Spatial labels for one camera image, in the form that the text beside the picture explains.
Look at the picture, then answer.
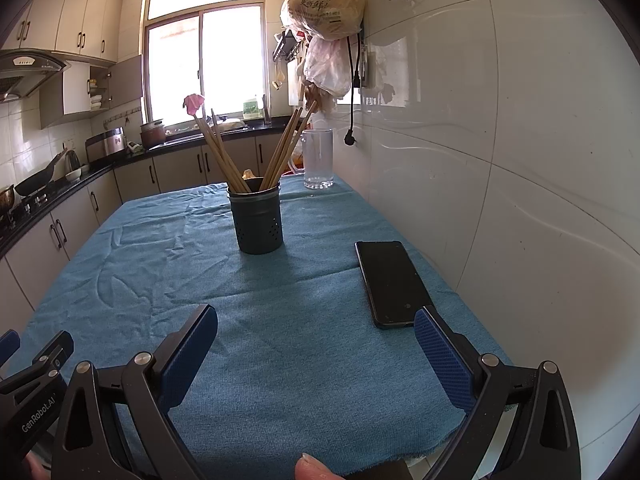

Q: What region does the kitchen window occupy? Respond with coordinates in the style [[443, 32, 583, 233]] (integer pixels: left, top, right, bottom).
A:
[[142, 0, 268, 128]]

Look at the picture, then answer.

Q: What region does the white upper wall cabinet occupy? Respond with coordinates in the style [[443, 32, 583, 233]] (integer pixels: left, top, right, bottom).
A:
[[0, 0, 125, 65]]

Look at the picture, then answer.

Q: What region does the black kitchen countertop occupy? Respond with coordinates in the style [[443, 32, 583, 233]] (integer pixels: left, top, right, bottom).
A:
[[0, 125, 288, 261]]

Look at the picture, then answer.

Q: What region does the open white wall cabinet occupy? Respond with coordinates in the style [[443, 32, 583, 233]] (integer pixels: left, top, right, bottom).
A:
[[39, 54, 145, 129]]

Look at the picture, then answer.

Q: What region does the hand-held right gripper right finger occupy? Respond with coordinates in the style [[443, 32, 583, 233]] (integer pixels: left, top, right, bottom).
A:
[[414, 306, 582, 480]]

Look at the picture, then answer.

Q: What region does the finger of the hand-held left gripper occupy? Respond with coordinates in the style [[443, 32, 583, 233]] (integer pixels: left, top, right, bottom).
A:
[[0, 331, 75, 396], [0, 329, 22, 368]]

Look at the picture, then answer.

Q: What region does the white cutting board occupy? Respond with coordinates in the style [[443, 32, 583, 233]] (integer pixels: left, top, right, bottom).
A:
[[286, 59, 304, 107]]

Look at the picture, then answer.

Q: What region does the person's right hand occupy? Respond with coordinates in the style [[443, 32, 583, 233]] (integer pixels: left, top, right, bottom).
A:
[[294, 452, 337, 480]]

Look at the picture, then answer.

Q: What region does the black gas stove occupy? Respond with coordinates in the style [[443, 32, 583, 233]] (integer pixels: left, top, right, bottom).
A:
[[0, 180, 63, 228]]

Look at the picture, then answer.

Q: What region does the black smartphone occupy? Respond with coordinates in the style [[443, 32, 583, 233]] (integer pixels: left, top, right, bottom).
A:
[[354, 240, 437, 330]]

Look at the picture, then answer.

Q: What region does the black wok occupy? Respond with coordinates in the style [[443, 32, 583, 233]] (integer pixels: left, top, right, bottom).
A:
[[14, 151, 67, 197]]

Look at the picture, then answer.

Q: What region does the silver rice cooker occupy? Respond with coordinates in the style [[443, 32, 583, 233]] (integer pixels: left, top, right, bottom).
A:
[[84, 127, 127, 164]]

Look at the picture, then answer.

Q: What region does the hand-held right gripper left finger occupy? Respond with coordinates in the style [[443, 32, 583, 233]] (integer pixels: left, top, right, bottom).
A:
[[51, 304, 219, 480]]

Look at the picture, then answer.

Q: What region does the metal range hood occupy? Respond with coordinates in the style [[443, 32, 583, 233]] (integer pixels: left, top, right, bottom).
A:
[[0, 48, 69, 105]]

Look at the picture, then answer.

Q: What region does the blue tablecloth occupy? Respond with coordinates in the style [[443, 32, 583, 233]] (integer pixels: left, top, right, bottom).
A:
[[15, 175, 516, 478]]

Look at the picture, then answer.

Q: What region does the yellowish printed plastic bag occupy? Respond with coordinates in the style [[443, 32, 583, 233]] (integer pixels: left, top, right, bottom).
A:
[[279, 0, 369, 41]]

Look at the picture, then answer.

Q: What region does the brown cooking pot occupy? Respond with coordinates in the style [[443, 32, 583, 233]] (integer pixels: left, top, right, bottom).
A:
[[139, 119, 168, 151]]

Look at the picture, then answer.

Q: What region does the clear glass mug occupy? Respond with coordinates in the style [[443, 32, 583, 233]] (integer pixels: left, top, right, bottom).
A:
[[299, 128, 335, 190]]

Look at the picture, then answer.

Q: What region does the white wall socket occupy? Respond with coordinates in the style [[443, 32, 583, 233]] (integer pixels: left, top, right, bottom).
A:
[[358, 44, 377, 89]]

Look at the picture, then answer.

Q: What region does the person's left hand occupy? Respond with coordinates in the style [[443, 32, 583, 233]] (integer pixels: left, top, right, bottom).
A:
[[24, 452, 52, 480]]

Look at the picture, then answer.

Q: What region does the dark metal utensil holder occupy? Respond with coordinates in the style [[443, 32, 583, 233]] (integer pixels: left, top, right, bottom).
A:
[[227, 177, 284, 255]]

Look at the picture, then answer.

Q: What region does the black wall rack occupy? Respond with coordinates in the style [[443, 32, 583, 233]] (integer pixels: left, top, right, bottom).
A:
[[272, 29, 307, 62]]

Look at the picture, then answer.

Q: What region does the wooden chopstick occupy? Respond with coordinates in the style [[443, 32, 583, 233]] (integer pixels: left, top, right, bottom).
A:
[[262, 107, 304, 192], [210, 108, 252, 194], [268, 103, 315, 190], [260, 108, 300, 192], [271, 100, 319, 189], [192, 114, 240, 194], [196, 117, 243, 194], [204, 121, 249, 194], [200, 119, 246, 194], [265, 109, 308, 191]]

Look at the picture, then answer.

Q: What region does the pinkish clear plastic bag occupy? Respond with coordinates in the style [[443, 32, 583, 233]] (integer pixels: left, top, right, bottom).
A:
[[302, 35, 354, 99]]

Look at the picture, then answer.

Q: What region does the black power cable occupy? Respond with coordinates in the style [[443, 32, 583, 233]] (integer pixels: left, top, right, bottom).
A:
[[344, 35, 363, 148]]

